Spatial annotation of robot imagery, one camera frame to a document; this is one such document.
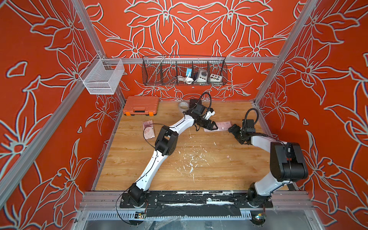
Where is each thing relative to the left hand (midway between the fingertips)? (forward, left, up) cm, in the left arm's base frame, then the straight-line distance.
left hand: (214, 125), depth 100 cm
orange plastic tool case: (+17, +58, -1) cm, 61 cm away
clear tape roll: (+21, +23, -4) cm, 32 cm away
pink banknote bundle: (-5, +47, -2) cm, 47 cm away
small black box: (+27, +16, -4) cm, 32 cm away
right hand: (-4, -10, +1) cm, 11 cm away
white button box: (+21, +2, +26) cm, 33 cm away
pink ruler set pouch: (+2, -6, -3) cm, 7 cm away
